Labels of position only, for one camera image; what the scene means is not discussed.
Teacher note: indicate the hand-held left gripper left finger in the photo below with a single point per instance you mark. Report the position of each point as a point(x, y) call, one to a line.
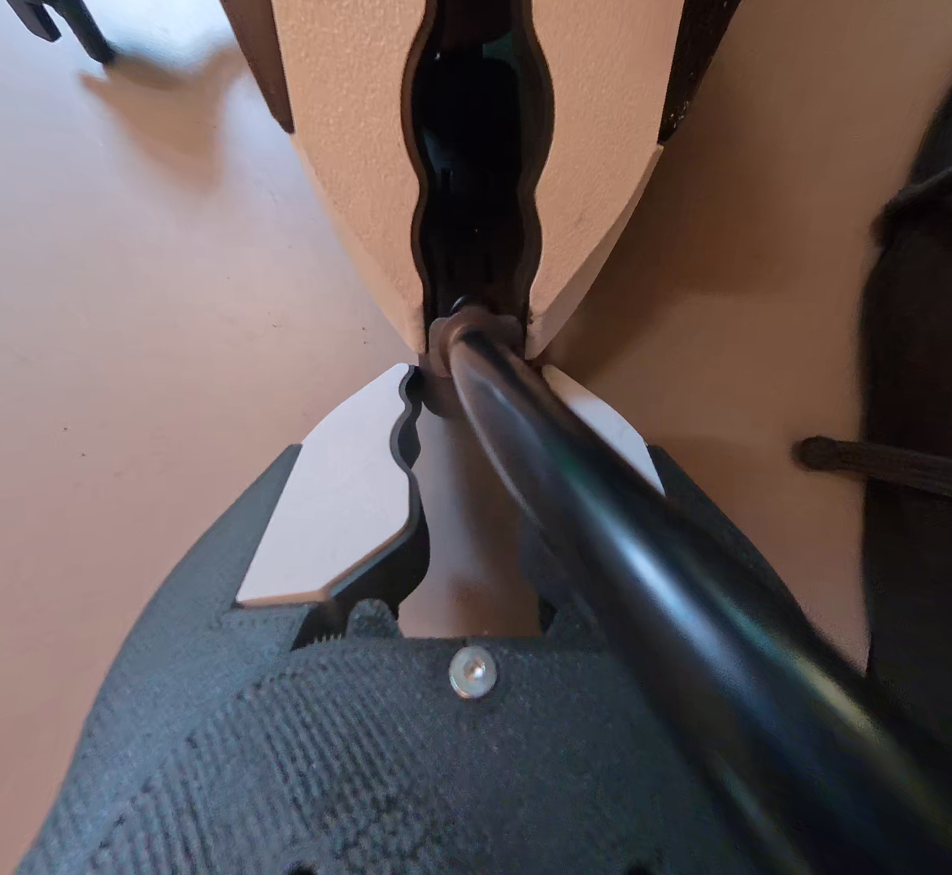
point(335, 510)

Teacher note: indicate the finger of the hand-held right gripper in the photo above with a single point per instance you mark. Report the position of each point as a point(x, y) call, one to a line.
point(610, 71)
point(342, 71)

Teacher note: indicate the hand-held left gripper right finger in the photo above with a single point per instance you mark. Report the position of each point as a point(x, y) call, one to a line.
point(610, 425)

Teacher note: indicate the black power strip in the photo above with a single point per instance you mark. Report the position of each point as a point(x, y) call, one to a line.
point(476, 168)

